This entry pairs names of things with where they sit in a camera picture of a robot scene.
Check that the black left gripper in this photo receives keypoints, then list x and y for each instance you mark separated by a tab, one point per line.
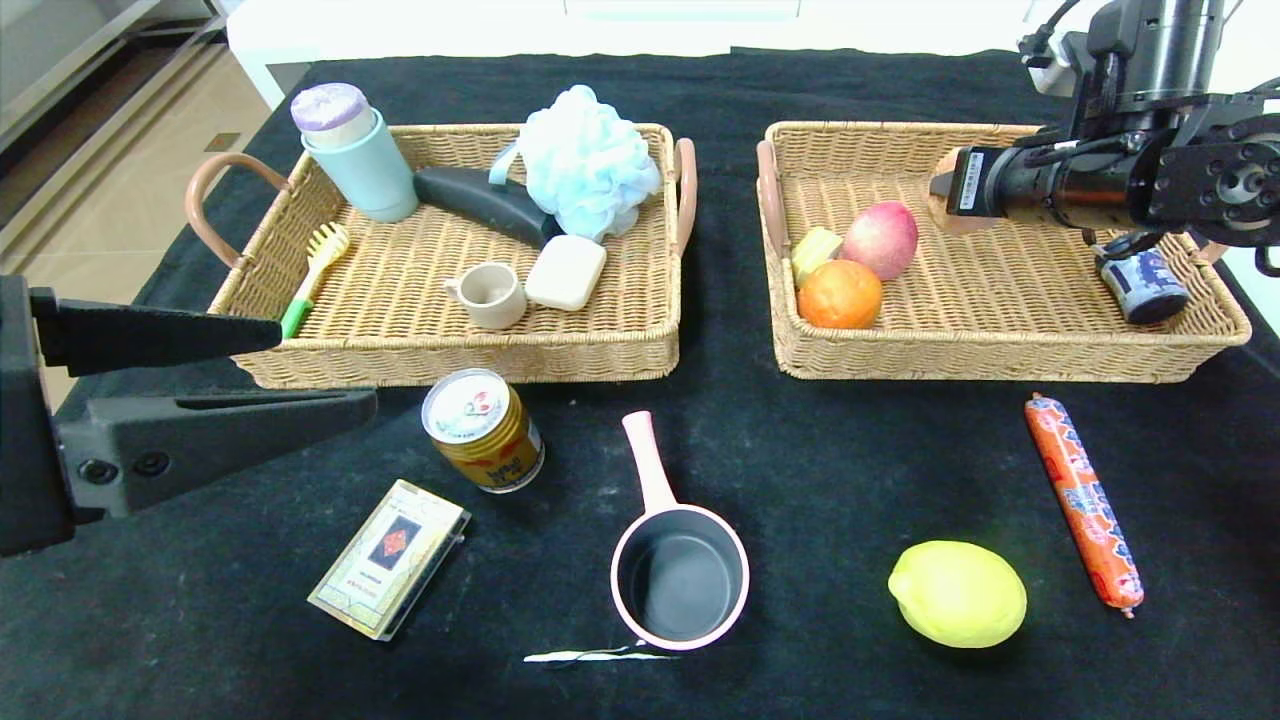
22	420

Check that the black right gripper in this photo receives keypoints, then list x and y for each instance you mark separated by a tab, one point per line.
972	180

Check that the brown bread roll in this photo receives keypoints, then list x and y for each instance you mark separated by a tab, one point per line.
952	216

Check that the gold white card box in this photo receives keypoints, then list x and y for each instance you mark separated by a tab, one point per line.
390	560

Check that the orange sausage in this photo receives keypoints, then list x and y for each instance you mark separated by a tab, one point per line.
1085	505

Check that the yellow lemon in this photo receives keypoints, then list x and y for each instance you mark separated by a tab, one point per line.
957	595

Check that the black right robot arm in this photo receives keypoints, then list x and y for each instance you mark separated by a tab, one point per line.
1160	40

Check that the red apple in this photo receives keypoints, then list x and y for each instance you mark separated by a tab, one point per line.
880	240

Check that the yellow green fruit slice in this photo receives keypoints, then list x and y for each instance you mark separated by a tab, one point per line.
812	250

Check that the orange fruit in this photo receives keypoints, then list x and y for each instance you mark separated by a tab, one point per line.
840	295

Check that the blue white jar black lid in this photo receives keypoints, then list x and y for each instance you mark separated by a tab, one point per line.
1145	290

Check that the teal plastic cup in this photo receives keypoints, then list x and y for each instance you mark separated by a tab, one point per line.
378	178

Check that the gold drink can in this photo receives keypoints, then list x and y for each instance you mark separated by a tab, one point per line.
485	430

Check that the beige bottle purple cap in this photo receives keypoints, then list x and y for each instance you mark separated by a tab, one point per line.
332	108

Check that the black tablecloth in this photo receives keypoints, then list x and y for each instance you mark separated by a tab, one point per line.
760	450

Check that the small beige mug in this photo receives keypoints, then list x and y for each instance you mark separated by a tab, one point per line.
498	303

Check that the light blue bath loofah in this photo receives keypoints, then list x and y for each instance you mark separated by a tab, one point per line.
590	163

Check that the dark grey curved brush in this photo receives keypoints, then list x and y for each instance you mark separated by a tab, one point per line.
480	198

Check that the white soap bar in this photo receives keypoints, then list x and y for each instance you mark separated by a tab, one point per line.
566	273

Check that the white low table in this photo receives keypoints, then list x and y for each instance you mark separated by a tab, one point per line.
450	35

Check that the pink saucepan grey inside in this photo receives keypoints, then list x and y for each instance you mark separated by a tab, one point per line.
680	580

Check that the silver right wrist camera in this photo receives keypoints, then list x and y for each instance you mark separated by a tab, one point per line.
1060	65

